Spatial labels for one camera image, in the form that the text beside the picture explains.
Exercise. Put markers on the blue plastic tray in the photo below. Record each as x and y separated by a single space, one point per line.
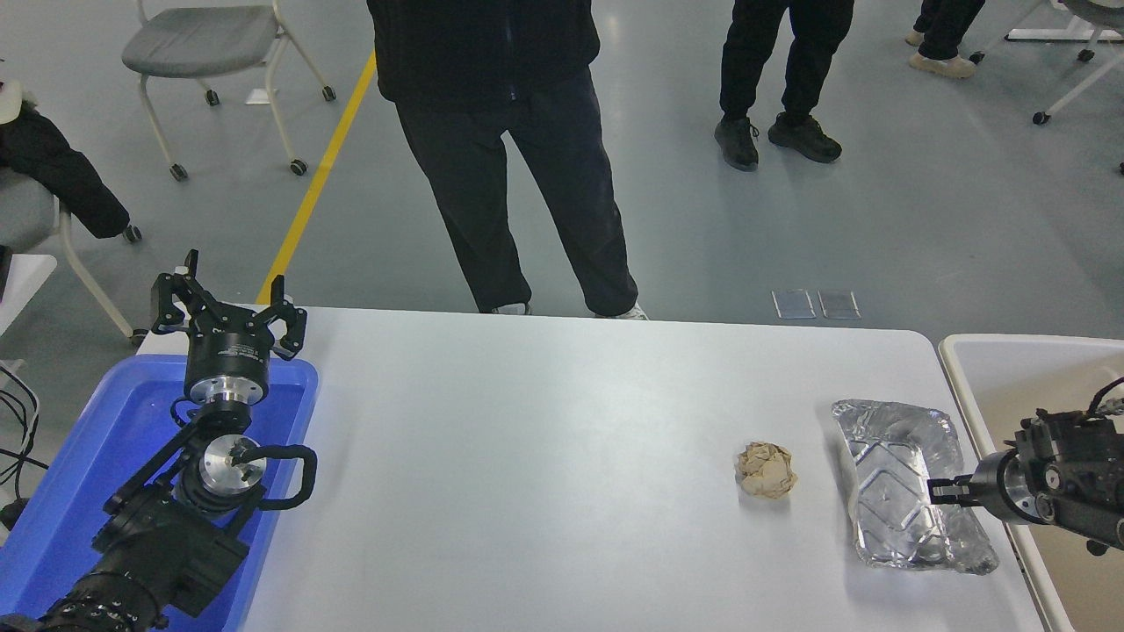
79 456

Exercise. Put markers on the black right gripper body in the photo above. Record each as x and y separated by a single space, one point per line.
992 485

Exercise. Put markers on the clear floor plate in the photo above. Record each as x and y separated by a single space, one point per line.
839 305
795 304

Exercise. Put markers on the large pale bin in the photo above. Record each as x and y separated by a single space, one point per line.
1010 386

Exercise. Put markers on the person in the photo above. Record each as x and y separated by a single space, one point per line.
53 167
755 53
944 31
483 88

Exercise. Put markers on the foil tray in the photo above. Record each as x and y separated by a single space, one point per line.
887 491

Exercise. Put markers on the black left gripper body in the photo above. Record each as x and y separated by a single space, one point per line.
226 355

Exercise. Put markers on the grey wheeled chair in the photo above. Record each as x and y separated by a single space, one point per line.
22 215
198 39

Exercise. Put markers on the white side desk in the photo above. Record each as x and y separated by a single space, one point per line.
19 281

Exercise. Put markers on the white framed wheeled chair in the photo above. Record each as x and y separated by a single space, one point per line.
1084 83

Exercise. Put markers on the crumpled tan paper ball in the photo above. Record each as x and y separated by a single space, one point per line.
766 471

